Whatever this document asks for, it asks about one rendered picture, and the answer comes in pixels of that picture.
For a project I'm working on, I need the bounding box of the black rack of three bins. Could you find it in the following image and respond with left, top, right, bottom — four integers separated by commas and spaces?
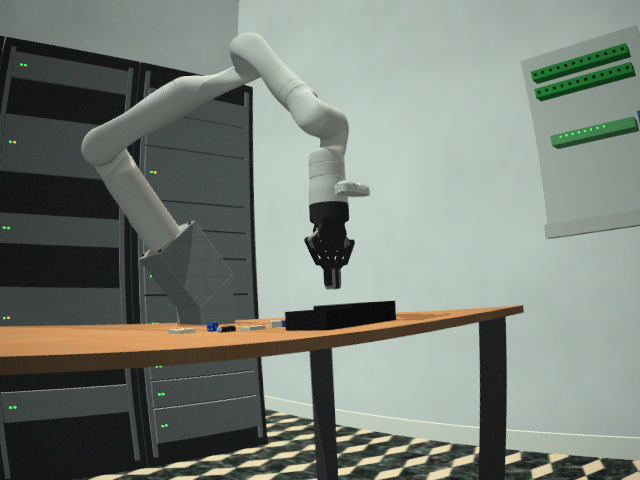
285, 301, 396, 331

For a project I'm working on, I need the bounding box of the cream domino tile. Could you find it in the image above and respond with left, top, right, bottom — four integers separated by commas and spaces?
239, 325, 266, 331
168, 328, 195, 334

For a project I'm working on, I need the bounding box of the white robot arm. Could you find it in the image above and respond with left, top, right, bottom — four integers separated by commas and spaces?
81, 33, 370, 252

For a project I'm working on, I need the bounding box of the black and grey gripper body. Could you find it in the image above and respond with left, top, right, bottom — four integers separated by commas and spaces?
309, 201, 349, 251

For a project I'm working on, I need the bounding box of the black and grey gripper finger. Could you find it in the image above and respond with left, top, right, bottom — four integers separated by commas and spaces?
304, 228, 337, 289
333, 231, 355, 289

